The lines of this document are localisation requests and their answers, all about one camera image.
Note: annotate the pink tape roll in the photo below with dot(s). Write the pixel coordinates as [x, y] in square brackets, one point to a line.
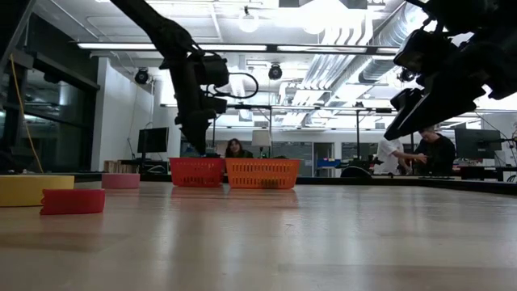
[120, 181]

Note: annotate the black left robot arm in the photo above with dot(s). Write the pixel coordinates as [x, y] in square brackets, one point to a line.
[161, 32]

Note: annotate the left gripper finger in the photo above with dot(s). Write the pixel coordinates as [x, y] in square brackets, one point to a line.
[202, 129]
[187, 125]

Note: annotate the silver ventilation duct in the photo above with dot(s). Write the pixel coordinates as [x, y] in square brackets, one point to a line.
[377, 68]

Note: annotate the black computer monitor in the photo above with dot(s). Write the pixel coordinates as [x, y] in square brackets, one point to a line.
[476, 143]
[152, 140]

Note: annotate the long ceiling light strip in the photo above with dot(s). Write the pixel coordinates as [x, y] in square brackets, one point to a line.
[303, 48]

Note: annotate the blue box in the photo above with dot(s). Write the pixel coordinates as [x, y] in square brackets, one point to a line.
[328, 163]

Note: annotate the person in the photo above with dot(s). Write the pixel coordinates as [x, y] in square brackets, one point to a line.
[236, 148]
[438, 155]
[385, 155]

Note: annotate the black ceiling spot lamp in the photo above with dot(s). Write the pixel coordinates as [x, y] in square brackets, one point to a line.
[141, 76]
[275, 72]

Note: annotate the red mini stapler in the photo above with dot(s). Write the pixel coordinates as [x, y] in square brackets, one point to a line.
[72, 201]

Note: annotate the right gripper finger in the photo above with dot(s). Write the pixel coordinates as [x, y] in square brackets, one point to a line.
[440, 105]
[406, 100]

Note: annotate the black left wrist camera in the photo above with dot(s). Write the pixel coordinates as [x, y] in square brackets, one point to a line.
[213, 69]

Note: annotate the white table lamp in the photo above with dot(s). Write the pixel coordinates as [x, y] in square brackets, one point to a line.
[261, 138]

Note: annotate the red plastic basket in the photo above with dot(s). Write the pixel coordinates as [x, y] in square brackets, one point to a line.
[198, 171]

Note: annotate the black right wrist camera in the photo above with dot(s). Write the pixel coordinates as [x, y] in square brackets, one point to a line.
[424, 50]

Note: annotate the orange plastic basket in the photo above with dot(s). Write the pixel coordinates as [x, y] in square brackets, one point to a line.
[262, 174]

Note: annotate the round ceiling lamp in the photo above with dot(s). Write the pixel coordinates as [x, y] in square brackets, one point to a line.
[248, 22]

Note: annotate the yellow tape roll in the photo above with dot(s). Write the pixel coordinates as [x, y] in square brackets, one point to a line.
[32, 190]

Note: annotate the row of books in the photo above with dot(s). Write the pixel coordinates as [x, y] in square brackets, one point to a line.
[117, 167]

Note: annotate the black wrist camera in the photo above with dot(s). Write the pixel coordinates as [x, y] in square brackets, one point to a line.
[424, 50]
[213, 69]

